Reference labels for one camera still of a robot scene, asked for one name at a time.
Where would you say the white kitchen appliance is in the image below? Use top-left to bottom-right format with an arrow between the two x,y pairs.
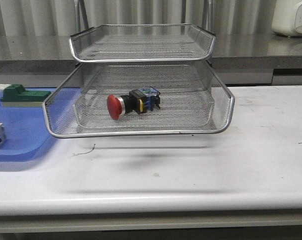
271,0 -> 302,37

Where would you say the grey metal rack frame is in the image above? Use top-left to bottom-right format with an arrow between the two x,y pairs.
74,0 -> 216,68

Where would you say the grey back counter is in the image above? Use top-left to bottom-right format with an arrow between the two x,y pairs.
0,34 -> 302,87

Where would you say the green electrical module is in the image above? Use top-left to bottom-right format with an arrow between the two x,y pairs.
0,84 -> 51,108

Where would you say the silver mesh top tray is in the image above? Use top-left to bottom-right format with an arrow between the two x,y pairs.
68,23 -> 216,63

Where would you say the red emergency stop button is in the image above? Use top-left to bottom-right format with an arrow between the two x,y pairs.
107,87 -> 161,120

